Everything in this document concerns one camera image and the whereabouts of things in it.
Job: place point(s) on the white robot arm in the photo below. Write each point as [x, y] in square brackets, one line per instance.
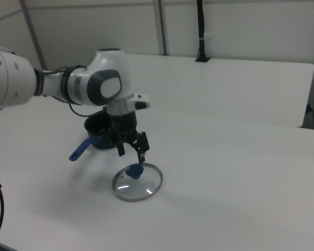
[107, 65]

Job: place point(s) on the black pole stand white tape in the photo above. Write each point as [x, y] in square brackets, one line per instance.
[201, 26]

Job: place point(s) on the dark blue saucepan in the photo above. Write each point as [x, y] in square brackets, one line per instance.
[102, 143]

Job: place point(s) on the glass lid with blue knob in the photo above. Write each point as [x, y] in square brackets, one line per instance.
[138, 188]

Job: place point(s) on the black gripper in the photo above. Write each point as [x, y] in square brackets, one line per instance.
[123, 123]

